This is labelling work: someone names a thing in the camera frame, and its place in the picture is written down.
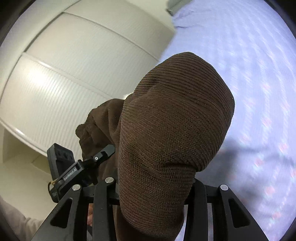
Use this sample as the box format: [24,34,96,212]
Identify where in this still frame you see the purple striped bedsheet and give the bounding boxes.
[159,0,296,241]

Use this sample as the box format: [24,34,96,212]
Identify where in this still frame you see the person's left forearm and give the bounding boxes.
[0,197,44,241]

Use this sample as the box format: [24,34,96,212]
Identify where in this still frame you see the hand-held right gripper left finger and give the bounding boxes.
[31,177,121,241]

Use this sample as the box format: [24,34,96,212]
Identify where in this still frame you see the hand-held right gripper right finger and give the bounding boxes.
[183,178,270,241]

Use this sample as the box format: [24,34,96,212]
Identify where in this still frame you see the grey padded headboard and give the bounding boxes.
[166,0,192,16]

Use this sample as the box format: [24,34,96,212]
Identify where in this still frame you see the dark brown pants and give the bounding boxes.
[75,52,235,241]

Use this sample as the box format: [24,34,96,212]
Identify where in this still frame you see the white slatted wardrobe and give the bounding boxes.
[0,0,175,158]

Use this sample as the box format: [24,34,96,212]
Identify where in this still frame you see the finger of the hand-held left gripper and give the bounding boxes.
[82,144,115,167]

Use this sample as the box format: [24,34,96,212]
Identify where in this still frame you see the person's left hand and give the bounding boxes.
[87,204,94,226]

